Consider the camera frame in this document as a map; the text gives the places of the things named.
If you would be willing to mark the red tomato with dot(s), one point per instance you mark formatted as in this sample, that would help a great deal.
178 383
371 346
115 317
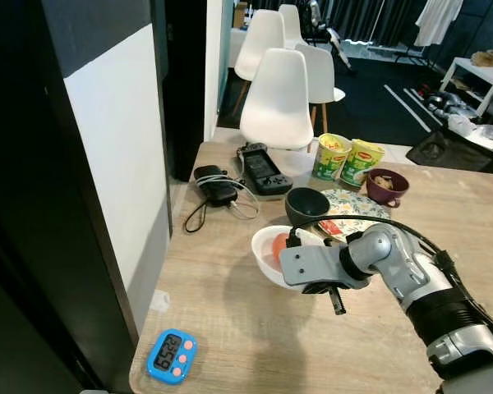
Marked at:
279 245

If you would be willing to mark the small white bowl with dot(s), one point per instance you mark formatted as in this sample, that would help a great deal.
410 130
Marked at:
263 258

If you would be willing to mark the dark grey bowl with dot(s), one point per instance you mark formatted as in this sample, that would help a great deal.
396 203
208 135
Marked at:
306 209

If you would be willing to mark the floral patterned plate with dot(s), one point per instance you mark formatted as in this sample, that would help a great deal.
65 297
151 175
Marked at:
357 205

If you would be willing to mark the maroon cup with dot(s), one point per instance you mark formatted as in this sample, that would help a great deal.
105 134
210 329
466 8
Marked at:
386 197

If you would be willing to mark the black handheld game console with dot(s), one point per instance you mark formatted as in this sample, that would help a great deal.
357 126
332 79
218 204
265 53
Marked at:
264 171

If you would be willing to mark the green yellow noodle cup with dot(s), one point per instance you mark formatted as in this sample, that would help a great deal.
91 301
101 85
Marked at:
330 158
361 166

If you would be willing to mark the black power bank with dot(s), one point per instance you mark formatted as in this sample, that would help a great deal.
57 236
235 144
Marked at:
215 186

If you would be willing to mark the blue digital timer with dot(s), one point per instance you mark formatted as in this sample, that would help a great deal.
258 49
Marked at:
171 357

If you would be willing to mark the black door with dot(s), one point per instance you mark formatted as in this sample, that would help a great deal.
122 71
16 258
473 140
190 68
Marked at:
49 230

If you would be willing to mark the black storage box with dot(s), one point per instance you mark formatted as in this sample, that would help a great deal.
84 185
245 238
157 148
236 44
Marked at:
456 152

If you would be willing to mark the white plastic chair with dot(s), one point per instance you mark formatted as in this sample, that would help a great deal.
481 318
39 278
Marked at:
324 78
275 103
259 41

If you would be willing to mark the crumpled clear plastic bag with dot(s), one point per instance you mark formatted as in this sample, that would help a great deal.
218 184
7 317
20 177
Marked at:
476 127

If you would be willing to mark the white side table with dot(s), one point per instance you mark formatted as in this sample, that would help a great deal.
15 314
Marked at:
476 78

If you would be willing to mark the white hanging garment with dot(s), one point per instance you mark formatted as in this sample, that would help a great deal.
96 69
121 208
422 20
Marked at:
440 20

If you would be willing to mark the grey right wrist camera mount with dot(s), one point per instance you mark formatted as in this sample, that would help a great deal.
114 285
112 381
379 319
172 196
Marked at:
312 267

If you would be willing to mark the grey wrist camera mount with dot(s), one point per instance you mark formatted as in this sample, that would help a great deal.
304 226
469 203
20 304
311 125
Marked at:
312 267
93 391

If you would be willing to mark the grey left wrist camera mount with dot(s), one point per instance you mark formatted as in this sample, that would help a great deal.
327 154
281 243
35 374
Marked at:
93 391

